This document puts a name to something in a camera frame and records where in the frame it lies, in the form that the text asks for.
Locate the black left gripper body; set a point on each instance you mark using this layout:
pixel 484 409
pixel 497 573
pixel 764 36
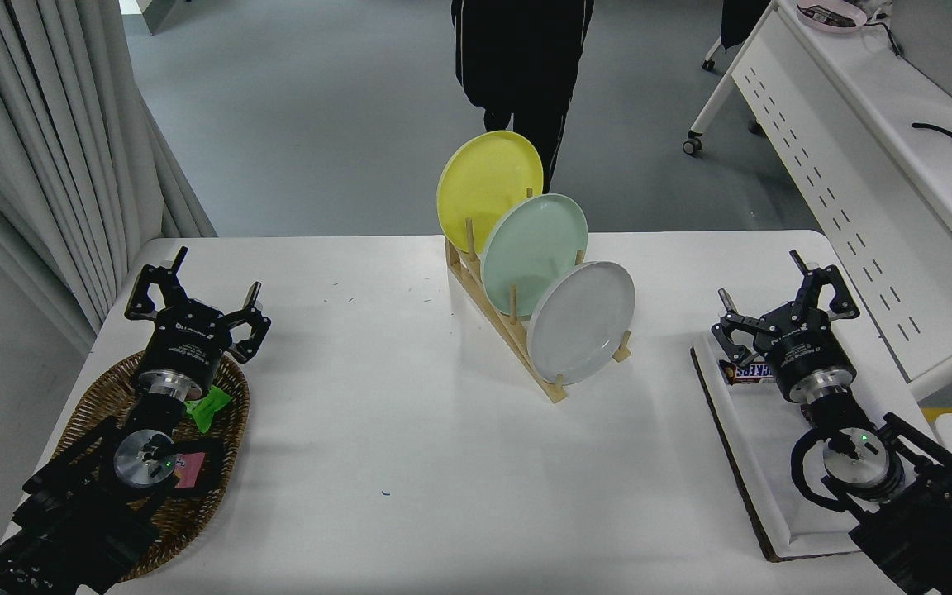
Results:
pixel 187 343

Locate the brown wicker basket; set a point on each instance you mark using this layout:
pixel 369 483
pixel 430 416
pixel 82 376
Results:
pixel 92 405

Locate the grey curtain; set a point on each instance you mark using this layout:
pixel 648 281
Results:
pixel 38 140

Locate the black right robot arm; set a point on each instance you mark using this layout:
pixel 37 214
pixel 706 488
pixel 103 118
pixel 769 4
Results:
pixel 930 521

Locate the Snickers bar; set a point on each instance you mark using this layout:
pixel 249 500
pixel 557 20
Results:
pixel 753 373

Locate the white cardboard tray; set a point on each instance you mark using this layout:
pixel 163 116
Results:
pixel 761 463

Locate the white desk with slotted panel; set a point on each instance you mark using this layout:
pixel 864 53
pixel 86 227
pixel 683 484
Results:
pixel 897 91

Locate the pink packet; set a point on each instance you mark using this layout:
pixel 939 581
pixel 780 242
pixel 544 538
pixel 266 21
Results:
pixel 192 471

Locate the green wrapper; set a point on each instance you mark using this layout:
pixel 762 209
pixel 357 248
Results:
pixel 210 406

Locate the pink bowl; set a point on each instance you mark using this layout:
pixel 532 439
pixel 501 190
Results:
pixel 831 18

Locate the pale green plate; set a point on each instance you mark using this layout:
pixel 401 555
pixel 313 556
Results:
pixel 530 248

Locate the pale grey plate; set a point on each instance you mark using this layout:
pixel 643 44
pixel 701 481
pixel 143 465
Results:
pixel 583 322

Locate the yellow plate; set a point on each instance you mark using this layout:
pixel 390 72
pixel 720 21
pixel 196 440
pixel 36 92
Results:
pixel 484 182

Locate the silver laptop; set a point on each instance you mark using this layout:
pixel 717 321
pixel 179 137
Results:
pixel 943 41

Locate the person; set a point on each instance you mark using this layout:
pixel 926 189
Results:
pixel 521 58

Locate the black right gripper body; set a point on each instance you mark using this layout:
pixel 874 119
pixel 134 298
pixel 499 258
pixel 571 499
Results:
pixel 806 351

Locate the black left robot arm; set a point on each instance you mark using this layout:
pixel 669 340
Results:
pixel 71 521

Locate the wooden plate rack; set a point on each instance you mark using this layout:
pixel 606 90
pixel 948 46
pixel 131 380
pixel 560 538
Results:
pixel 502 324

